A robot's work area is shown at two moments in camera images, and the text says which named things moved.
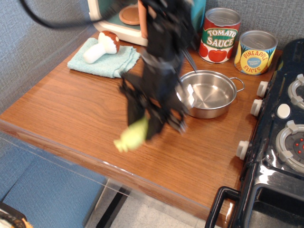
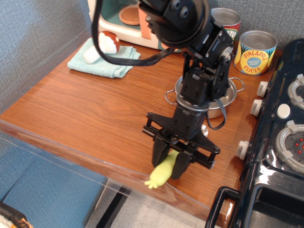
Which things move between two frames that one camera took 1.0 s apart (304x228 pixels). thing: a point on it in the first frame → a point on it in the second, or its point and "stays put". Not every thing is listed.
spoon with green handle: [134, 137] → [162, 174]
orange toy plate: [129, 14] stays put
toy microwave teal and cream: [129, 19] stays put
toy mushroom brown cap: [109, 42] stays put
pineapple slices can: [255, 52] stays put
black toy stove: [271, 194] stays put
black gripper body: [152, 92] → [184, 132]
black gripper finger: [155, 126] → [182, 163]
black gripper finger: [136, 108] → [161, 149]
